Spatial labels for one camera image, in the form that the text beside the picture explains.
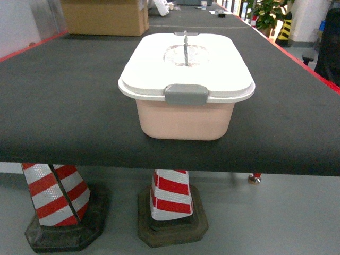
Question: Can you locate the white box lid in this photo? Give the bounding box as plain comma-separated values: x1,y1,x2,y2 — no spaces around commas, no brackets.
118,32,256,105

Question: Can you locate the cardboard box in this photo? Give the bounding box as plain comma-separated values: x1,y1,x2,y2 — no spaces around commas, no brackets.
61,0,149,36

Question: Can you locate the green potted plant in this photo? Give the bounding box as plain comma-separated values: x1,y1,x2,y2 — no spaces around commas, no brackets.
247,0,290,30

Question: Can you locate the red white cone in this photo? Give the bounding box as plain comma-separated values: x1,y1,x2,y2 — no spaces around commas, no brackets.
138,169,209,248
21,163,111,253

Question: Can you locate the yellow black striped post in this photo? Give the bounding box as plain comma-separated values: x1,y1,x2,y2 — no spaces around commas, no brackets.
275,19,292,47

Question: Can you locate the right red white cone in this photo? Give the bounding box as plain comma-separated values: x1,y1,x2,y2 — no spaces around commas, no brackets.
138,169,209,248

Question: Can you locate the black office chair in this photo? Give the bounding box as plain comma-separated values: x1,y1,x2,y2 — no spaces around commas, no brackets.
314,8,339,87

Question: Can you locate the left red white cone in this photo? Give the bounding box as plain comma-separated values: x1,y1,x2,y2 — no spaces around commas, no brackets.
21,163,111,253

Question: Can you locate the red metal frame table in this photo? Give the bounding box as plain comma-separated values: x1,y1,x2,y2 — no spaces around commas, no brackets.
248,173,261,185

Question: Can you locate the pink plastic box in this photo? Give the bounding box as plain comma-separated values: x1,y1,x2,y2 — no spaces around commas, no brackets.
136,100,235,141

